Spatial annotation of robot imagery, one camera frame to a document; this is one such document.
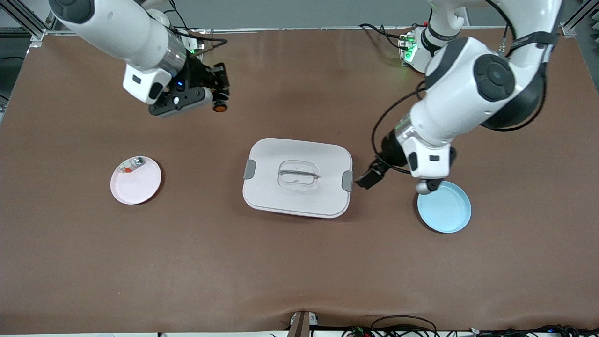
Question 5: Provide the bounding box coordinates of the white lidded container box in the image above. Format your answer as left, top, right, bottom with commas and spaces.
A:
242, 138, 354, 219

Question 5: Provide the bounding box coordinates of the light blue round plate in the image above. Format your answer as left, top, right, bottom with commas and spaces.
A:
417, 180, 472, 234

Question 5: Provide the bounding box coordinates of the brown table cover sheet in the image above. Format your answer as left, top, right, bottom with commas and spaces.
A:
0, 27, 599, 335

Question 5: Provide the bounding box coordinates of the pink round plate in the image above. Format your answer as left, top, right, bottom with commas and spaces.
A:
110, 156, 162, 205

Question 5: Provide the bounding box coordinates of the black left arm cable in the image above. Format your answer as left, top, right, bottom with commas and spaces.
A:
372, 82, 427, 164

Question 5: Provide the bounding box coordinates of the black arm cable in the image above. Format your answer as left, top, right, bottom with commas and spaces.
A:
372, 82, 427, 164
166, 0, 229, 52

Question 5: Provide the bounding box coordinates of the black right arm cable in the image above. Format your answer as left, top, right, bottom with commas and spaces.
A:
166, 0, 229, 52

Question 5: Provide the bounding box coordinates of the clear container lid handle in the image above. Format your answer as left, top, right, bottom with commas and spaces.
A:
278, 169, 320, 181

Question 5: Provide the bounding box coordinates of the black looped cable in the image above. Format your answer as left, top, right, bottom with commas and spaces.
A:
370, 315, 439, 337

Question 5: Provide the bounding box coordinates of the brown camera mount post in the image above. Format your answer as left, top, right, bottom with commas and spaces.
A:
286, 310, 311, 337

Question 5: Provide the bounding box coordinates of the aluminium frame profile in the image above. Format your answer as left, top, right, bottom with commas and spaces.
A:
561, 0, 599, 38
0, 0, 53, 40

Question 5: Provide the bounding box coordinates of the black cable bundle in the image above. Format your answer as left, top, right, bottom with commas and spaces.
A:
468, 324, 599, 337

